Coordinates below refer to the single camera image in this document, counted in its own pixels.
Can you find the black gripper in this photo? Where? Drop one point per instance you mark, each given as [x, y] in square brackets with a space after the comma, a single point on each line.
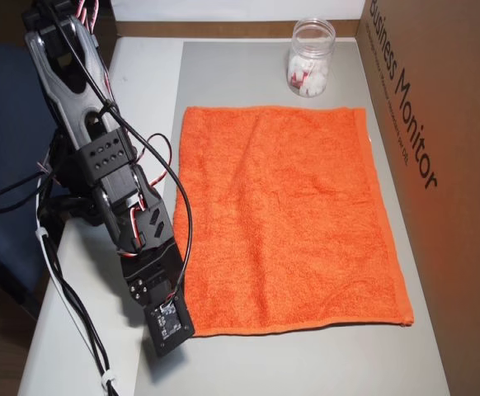
[140, 291]

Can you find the orange terry towel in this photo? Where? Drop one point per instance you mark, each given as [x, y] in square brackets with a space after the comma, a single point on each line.
[285, 214]

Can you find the grey desk mat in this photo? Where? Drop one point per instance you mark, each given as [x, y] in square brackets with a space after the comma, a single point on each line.
[264, 363]

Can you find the blue office chair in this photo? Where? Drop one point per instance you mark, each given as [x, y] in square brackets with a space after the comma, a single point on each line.
[5, 123]

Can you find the clear jar with white cubes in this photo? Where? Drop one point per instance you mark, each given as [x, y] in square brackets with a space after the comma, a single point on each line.
[310, 78]

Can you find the brown cardboard monitor box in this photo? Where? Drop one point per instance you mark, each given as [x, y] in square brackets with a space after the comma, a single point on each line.
[462, 123]

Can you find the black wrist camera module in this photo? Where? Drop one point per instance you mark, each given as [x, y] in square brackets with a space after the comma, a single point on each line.
[170, 326]

